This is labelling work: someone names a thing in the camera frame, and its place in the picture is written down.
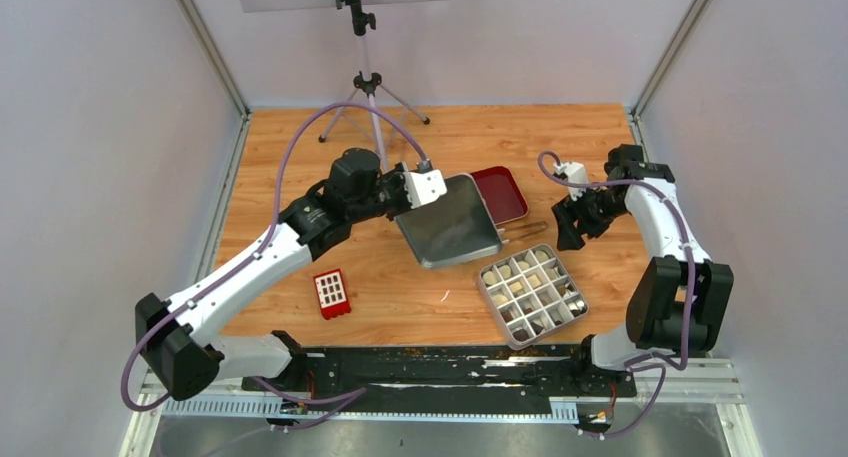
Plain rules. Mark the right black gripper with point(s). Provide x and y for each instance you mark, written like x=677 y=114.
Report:
x=567 y=211

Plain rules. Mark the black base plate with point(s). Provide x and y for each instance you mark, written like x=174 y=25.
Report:
x=452 y=380

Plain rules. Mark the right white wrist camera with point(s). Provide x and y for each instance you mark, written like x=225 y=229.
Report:
x=573 y=174

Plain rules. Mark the silver tin lid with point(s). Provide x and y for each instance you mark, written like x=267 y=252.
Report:
x=455 y=229

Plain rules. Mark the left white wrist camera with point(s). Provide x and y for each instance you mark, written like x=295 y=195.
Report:
x=424 y=188

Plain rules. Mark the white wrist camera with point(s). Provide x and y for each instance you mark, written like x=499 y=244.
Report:
x=424 y=188
x=573 y=174

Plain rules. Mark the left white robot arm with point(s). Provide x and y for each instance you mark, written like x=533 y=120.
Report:
x=179 y=338

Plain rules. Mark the red lacquer tray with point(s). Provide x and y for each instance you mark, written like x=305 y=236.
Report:
x=501 y=194

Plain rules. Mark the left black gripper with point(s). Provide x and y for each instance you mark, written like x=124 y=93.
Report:
x=397 y=175

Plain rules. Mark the red small box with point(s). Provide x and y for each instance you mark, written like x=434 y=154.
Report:
x=332 y=296

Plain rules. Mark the grey tripod stand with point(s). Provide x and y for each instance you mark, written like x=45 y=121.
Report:
x=368 y=82

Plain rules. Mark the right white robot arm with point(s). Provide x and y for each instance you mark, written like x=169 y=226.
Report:
x=679 y=304

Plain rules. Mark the silver compartment tin box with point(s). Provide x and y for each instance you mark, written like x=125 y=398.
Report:
x=531 y=296

